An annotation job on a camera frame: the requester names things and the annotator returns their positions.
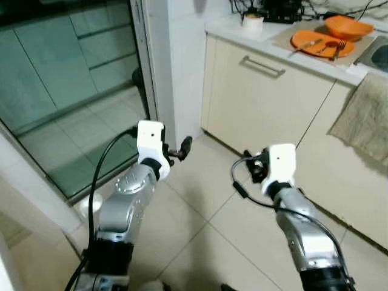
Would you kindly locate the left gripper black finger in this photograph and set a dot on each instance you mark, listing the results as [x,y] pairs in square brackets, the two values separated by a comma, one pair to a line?
[186,147]

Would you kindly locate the patterned chopstick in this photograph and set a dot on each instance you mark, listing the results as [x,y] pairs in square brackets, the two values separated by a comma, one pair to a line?
[306,46]

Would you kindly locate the orange plastic plate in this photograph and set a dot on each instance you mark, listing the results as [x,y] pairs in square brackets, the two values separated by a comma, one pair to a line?
[312,36]

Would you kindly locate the metal fork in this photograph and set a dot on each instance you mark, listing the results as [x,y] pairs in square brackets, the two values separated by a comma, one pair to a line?
[339,48]

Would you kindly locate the orange plastic bowl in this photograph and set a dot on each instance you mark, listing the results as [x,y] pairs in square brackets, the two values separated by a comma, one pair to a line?
[348,27]

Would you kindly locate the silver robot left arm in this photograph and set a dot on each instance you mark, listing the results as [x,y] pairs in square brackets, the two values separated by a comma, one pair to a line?
[118,200]

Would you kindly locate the beige hanging towel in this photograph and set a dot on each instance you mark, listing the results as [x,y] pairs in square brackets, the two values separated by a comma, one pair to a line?
[364,115]

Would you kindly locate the beige woven placemat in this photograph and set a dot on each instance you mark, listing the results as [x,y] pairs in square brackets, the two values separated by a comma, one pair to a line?
[280,41]

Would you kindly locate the glass sliding door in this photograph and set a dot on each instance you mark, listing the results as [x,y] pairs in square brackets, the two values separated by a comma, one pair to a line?
[60,73]

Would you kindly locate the black labelled device box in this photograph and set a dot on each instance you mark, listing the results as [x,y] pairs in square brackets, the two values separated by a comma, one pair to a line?
[282,11]

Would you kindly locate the stainless steel sink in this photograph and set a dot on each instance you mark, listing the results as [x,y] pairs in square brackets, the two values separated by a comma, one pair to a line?
[379,54]

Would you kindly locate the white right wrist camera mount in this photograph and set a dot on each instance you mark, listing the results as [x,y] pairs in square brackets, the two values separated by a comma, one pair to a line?
[282,160]

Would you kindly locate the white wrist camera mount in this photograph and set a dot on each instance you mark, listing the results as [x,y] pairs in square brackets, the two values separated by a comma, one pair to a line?
[150,136]
[282,160]

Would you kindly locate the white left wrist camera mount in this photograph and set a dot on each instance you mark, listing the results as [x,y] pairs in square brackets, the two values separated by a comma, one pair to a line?
[150,136]

